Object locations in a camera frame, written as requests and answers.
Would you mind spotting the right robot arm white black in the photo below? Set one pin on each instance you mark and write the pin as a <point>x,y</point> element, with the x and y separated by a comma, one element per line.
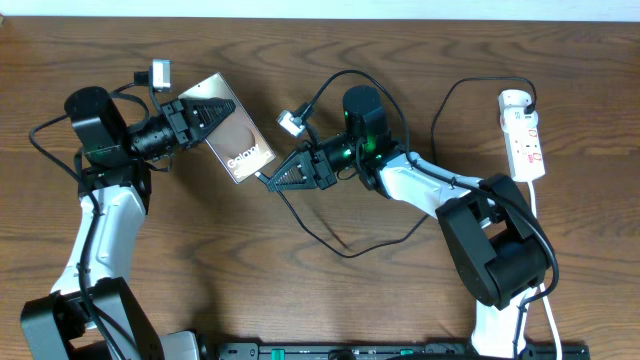
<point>497,245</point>

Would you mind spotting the white power strip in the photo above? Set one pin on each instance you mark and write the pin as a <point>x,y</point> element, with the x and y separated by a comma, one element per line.
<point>524,153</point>

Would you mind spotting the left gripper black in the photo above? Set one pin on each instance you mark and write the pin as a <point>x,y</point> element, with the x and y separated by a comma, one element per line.
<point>179,123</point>

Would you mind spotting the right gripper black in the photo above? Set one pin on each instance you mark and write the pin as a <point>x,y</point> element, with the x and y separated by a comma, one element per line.
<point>313,167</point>

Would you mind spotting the smartphone with bronze screen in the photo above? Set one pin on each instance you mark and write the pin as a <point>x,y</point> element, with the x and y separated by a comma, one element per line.
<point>237,141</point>

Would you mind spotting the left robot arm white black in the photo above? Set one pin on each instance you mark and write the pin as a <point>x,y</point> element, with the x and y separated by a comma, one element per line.
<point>91,312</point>

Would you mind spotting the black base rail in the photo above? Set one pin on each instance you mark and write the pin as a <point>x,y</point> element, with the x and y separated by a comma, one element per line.
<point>253,351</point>

